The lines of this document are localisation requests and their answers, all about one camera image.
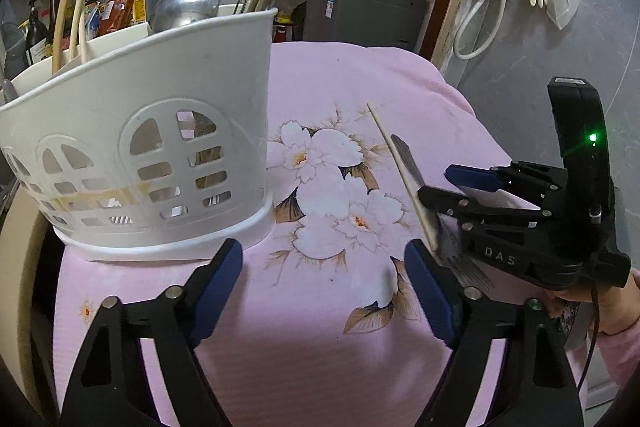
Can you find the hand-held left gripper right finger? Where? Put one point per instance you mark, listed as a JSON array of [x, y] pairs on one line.
[[430, 292]]

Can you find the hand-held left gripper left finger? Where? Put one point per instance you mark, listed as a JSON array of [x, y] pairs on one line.
[[220, 287]]

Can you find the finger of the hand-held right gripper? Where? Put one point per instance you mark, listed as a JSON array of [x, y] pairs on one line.
[[450, 202], [470, 179]]

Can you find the grey striped utensil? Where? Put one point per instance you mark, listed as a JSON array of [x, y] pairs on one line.
[[407, 159]]

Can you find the thin wooden chopstick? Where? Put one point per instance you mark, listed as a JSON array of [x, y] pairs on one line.
[[385, 139]]

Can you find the white plastic utensil basket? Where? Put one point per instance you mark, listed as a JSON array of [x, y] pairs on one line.
[[150, 72]]

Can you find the metal ladle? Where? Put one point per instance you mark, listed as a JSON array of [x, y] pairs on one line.
[[185, 4]]

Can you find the person's right forearm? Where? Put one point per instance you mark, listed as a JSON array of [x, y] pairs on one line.
[[622, 357]]

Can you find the person's right hand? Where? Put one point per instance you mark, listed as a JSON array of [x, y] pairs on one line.
[[615, 302]]

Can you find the pink floral cloth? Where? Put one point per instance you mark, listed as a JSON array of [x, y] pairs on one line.
[[325, 307]]

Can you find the grey cabinet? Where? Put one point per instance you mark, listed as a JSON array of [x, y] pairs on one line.
[[365, 12]]

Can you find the red chilli powder bag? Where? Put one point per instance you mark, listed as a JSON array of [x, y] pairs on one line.
[[120, 7]]

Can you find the dark pump-top bottle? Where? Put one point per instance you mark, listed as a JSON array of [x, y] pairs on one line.
[[36, 42]]

